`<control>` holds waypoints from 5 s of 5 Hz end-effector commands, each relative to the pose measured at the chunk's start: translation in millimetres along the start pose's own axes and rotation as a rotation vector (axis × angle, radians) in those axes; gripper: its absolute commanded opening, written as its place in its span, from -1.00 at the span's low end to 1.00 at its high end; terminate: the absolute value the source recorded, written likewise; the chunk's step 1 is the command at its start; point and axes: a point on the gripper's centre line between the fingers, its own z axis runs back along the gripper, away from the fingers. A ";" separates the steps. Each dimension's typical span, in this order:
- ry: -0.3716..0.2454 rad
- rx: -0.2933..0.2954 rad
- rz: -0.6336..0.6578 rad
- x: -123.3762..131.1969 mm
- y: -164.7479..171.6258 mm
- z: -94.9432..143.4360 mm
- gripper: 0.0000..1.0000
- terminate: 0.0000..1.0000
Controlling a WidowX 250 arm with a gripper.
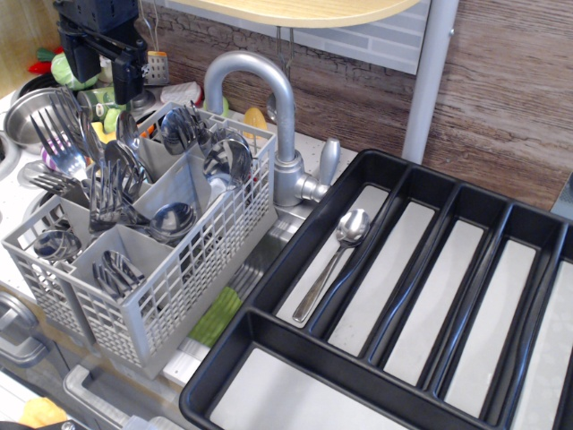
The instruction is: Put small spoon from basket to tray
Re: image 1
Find black cutlery tray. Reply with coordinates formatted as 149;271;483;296
179;150;572;429

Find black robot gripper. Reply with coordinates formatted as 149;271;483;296
54;1;147;105

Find green sponge cloth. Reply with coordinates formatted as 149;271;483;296
188;287;243;348

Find green toy cabbage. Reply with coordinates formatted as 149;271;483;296
51;53;98;90

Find steel pot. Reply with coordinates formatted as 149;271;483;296
4;88;56;155

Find large steel spoon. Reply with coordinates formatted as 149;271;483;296
203;138;252;191

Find grey shelf post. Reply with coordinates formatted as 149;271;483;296
401;0;459;164

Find small toy grater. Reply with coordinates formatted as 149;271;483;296
144;51;169;85

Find green toy can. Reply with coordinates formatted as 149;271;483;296
77;86;117;121

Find steel spoon in tray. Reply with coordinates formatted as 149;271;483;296
292;209;371;323

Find small steel spoon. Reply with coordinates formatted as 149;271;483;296
115;110;155;184

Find steel spoon left front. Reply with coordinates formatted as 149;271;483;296
33;229;81;262

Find silver faucet handle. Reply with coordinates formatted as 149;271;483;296
319;138;341;185

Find grey plastic cutlery basket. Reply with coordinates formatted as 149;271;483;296
3;113;277;378

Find steel spoon front middle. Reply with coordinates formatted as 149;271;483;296
147;202;196;245

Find large steel fork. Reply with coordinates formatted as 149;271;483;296
30;109;88;181

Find silver toy faucet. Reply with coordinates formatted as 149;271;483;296
204;51;330;207

